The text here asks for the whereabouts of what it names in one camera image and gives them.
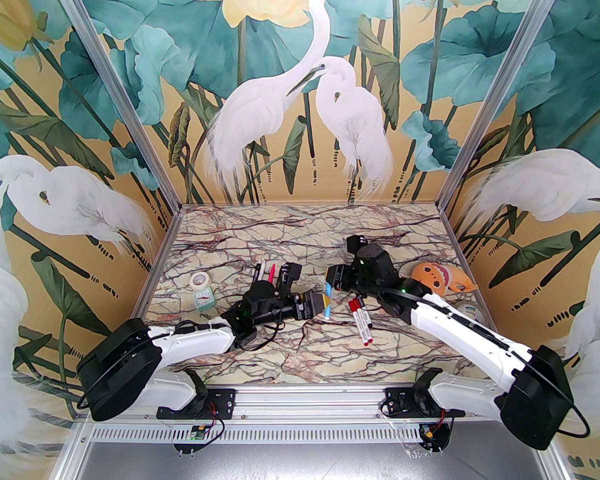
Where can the small green alarm clock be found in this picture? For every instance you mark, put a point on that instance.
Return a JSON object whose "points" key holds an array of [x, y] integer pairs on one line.
{"points": [[204, 300]]}

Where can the aluminium frame post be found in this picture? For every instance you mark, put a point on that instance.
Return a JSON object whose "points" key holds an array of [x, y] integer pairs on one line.
{"points": [[117, 88], [502, 88]]}

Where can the yellow power connector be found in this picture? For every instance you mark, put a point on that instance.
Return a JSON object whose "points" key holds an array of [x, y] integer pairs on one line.
{"points": [[430, 434]]}

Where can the grey metal panel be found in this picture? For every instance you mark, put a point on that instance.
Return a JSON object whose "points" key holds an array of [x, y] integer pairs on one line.
{"points": [[305, 463]]}

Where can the white marker with black tip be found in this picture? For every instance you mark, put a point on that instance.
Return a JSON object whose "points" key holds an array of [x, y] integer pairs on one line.
{"points": [[264, 271]]}

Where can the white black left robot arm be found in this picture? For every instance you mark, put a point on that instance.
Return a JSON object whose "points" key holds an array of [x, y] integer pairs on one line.
{"points": [[195, 338]]}

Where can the pink highlighter pen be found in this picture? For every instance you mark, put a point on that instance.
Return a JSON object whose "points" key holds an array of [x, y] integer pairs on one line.
{"points": [[271, 273]]}

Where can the large white tape roll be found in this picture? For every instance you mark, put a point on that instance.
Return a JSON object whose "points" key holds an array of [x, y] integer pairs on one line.
{"points": [[472, 313]]}

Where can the orange plush fish toy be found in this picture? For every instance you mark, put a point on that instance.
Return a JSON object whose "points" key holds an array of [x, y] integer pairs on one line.
{"points": [[437, 279]]}

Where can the black pen with white tip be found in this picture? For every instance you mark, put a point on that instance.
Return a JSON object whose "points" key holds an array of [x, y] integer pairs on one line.
{"points": [[359, 300], [257, 273]]}

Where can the small white tape roll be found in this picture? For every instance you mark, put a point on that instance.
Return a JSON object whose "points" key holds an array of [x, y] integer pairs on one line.
{"points": [[199, 280]]}

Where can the blue body pen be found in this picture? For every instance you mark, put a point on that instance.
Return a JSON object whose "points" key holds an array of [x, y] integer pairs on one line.
{"points": [[327, 313]]}

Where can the small green circuit board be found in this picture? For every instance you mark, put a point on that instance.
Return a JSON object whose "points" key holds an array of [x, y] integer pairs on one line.
{"points": [[197, 432]]}

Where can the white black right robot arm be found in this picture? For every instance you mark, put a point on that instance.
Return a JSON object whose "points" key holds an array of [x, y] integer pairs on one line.
{"points": [[460, 325]]}

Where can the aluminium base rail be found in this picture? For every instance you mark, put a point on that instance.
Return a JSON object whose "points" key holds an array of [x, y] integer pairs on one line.
{"points": [[305, 403]]}

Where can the white marker with red ends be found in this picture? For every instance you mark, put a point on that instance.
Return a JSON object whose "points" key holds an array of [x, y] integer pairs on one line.
{"points": [[358, 323], [365, 325]]}

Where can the perforated metal strip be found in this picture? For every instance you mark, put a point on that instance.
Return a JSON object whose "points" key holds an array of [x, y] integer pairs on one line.
{"points": [[305, 434]]}

